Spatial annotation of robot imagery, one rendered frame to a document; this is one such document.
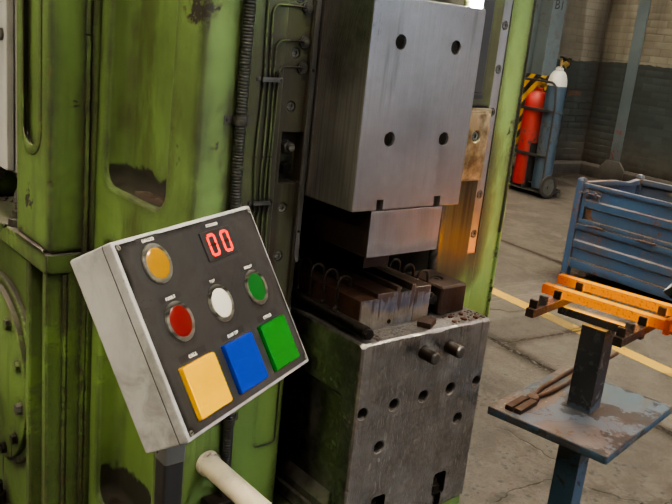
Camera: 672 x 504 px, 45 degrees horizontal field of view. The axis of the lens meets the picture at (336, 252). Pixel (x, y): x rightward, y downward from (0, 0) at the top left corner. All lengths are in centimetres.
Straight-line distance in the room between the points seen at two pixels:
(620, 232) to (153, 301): 464
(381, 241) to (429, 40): 40
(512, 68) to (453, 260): 48
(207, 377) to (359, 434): 59
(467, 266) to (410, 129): 56
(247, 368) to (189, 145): 47
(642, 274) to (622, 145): 547
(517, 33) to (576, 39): 878
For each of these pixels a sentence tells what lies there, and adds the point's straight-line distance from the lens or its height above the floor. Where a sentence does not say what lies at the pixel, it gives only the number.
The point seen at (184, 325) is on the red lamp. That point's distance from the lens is 112.
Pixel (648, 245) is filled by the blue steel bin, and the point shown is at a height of 40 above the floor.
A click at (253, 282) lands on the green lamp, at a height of 110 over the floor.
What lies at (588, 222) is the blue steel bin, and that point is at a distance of 565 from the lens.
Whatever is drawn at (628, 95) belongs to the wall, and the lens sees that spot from 1082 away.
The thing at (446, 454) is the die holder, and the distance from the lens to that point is 189.
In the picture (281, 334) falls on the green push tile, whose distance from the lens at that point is 129.
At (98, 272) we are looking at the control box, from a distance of 110.
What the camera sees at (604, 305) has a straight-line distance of 198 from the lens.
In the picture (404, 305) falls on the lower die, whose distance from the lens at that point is 169.
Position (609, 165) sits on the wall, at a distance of 1091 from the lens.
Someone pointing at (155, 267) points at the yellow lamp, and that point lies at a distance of 111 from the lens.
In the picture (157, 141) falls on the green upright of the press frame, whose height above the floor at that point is 124.
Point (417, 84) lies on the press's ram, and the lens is 158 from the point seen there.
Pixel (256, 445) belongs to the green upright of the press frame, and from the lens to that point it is 178.
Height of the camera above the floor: 149
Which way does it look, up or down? 15 degrees down
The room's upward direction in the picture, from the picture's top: 6 degrees clockwise
